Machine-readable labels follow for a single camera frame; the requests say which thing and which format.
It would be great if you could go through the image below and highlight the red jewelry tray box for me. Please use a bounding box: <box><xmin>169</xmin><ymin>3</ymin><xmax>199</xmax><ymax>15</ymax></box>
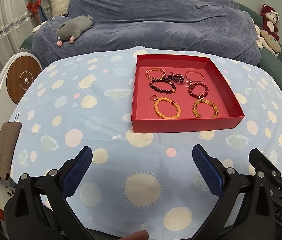
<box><xmin>131</xmin><ymin>54</ymin><xmax>245</xmax><ymax>133</ymax></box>

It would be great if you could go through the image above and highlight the blue patterned table cloth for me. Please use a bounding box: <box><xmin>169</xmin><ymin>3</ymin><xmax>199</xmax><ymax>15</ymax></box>
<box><xmin>10</xmin><ymin>46</ymin><xmax>282</xmax><ymax>239</ymax></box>

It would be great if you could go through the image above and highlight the cream plush toy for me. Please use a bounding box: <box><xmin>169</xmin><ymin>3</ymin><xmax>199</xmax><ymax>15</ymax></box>
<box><xmin>255</xmin><ymin>25</ymin><xmax>281</xmax><ymax>57</ymax></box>

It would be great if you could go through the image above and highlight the gold bangle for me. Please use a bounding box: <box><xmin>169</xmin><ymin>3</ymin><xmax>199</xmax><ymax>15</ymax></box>
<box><xmin>185</xmin><ymin>70</ymin><xmax>204</xmax><ymax>82</ymax></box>

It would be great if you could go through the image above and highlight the red plush monkey toy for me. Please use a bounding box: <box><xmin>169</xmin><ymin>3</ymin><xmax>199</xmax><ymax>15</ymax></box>
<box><xmin>260</xmin><ymin>4</ymin><xmax>280</xmax><ymax>41</ymax></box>

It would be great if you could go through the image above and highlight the grey plush mouse toy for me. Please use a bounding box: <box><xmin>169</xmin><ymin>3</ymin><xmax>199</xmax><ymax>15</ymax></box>
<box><xmin>56</xmin><ymin>15</ymin><xmax>93</xmax><ymax>47</ymax></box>

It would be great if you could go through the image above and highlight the dark blue bed cover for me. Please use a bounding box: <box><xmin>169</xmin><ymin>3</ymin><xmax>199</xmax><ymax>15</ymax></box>
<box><xmin>32</xmin><ymin>0</ymin><xmax>261</xmax><ymax>67</ymax></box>

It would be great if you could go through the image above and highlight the white curtain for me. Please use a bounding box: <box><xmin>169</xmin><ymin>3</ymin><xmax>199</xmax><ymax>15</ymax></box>
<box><xmin>0</xmin><ymin>0</ymin><xmax>33</xmax><ymax>71</ymax></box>

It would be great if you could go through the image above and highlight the blue curtain with red bow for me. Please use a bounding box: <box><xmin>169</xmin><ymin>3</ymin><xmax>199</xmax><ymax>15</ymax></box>
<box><xmin>27</xmin><ymin>0</ymin><xmax>48</xmax><ymax>23</ymax></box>

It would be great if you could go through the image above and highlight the green bed frame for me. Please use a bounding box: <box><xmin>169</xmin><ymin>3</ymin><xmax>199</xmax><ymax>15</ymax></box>
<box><xmin>237</xmin><ymin>2</ymin><xmax>282</xmax><ymax>81</ymax></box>

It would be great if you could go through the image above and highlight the yellow stone bracelet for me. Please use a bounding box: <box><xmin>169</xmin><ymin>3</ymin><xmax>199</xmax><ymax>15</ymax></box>
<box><xmin>192</xmin><ymin>99</ymin><xmax>220</xmax><ymax>119</ymax></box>

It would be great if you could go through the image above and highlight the orange bead bracelet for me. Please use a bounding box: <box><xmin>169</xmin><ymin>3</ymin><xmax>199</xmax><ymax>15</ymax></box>
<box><xmin>153</xmin><ymin>96</ymin><xmax>183</xmax><ymax>120</ymax></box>

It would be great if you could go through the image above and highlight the red bead bracelet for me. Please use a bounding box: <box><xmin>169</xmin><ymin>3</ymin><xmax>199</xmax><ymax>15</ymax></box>
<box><xmin>188</xmin><ymin>81</ymin><xmax>211</xmax><ymax>100</ymax></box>

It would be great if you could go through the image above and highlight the dark garnet bead bracelet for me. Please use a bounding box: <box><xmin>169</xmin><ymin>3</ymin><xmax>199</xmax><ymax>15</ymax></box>
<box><xmin>148</xmin><ymin>77</ymin><xmax>177</xmax><ymax>94</ymax></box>

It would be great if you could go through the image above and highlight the gold beaded bracelet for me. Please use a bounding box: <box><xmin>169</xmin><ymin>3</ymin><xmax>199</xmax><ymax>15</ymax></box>
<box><xmin>145</xmin><ymin>67</ymin><xmax>166</xmax><ymax>80</ymax></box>

